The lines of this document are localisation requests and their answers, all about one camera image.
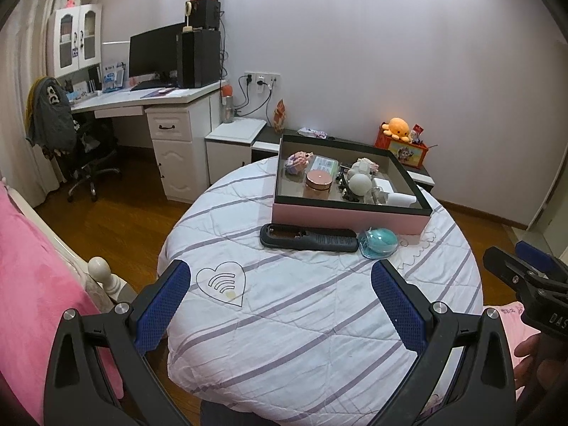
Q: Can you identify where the white pink brick figure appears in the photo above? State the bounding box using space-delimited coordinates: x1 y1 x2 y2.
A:
347 157 379 176

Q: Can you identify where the black power cable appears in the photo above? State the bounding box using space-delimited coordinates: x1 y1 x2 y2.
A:
233 75 273 129

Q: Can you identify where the orange octopus plush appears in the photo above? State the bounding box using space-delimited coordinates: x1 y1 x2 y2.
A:
381 118 411 143

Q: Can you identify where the black computer tower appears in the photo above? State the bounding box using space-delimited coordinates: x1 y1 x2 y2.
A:
176 29 222 88

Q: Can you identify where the black computer monitor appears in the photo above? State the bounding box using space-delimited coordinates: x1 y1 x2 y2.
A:
129 23 185 85

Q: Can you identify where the floral pouch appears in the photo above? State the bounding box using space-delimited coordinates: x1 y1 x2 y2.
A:
284 151 315 176

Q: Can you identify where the blue and white carton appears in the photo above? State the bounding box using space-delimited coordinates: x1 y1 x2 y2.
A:
102 63 125 94

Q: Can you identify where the black speaker box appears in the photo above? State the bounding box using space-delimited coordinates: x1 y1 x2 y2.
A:
192 0 221 31

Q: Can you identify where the white glass-door cabinet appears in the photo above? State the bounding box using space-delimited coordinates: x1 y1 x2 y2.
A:
47 4 104 76

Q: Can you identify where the black office chair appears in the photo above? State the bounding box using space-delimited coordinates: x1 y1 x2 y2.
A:
66 118 121 202

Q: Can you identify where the red patterned gift bag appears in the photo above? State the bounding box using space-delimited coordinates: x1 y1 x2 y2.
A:
272 98 288 134

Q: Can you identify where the bottle with orange cap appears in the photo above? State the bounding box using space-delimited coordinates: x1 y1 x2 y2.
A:
220 83 235 124

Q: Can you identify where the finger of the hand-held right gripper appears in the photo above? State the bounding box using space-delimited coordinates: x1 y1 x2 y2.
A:
483 246 560 296
515 240 568 282

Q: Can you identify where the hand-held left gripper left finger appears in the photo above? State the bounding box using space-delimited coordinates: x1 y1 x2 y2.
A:
43 258 202 426

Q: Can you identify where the beige curtain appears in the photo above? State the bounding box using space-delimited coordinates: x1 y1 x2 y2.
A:
0 9 56 207

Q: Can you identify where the white desk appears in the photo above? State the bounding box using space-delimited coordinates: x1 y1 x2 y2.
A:
71 82 223 202

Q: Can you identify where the white round toy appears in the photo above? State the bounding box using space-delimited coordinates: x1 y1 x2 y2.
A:
348 173 372 197

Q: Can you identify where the person's right hand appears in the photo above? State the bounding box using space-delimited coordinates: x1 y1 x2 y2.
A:
512 335 541 390

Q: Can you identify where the white wall socket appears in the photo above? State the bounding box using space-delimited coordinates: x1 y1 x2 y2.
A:
244 71 281 89

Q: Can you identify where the grey jacket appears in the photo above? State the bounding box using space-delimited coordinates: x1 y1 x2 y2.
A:
26 76 77 149

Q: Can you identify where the red toy box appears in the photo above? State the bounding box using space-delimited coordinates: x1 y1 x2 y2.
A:
375 126 429 169

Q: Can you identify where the white power bank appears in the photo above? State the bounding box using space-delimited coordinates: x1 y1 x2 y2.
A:
387 192 419 208

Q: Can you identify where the teal dome gadget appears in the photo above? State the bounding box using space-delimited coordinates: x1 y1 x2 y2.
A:
357 227 399 259

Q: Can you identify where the black remote case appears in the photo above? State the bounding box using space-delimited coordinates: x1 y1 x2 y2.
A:
260 223 359 253

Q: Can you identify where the white side cabinet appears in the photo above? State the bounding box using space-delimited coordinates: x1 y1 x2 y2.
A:
205 118 267 185

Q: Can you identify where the rose gold round jar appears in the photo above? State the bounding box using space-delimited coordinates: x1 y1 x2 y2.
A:
304 169 334 198

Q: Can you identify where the pink embroidered quilt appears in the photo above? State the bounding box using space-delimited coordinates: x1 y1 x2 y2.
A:
497 301 540 351

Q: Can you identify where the clear case with green label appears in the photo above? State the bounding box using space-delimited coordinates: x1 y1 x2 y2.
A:
306 155 340 178

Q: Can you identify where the white bed frame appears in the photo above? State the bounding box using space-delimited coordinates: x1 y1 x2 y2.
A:
0 176 134 313

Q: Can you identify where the pink box with black rim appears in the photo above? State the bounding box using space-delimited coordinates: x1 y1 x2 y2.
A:
272 134 433 236

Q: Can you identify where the small dark figurine set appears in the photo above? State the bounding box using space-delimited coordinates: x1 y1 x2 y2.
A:
336 169 356 200

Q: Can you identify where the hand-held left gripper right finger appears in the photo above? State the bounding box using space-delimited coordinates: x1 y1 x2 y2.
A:
370 258 518 426

